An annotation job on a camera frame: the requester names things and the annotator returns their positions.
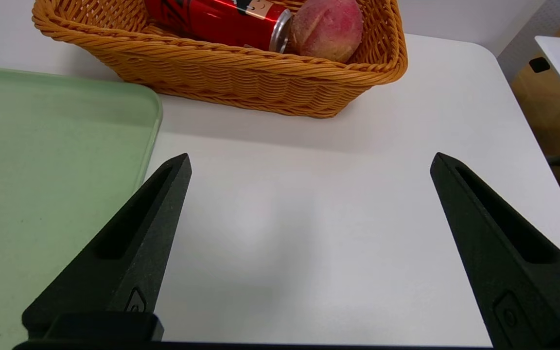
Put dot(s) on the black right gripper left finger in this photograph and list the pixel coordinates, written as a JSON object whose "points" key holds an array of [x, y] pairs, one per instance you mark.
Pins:
{"points": [[129, 262]]}

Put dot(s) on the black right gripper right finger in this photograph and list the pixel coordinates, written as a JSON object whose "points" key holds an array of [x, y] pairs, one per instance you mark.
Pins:
{"points": [[513, 291]]}

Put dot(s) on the orange wicker basket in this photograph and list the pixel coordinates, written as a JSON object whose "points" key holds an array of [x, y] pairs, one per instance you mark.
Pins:
{"points": [[241, 82]]}

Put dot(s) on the light green plastic tray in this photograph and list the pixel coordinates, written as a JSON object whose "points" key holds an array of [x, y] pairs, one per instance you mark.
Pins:
{"points": [[42, 170]]}

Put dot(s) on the red soda can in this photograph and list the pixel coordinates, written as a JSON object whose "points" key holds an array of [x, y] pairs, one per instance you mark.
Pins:
{"points": [[221, 22]]}

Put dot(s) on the pink peach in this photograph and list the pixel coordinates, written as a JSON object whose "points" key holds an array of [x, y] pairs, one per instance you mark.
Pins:
{"points": [[326, 29]]}

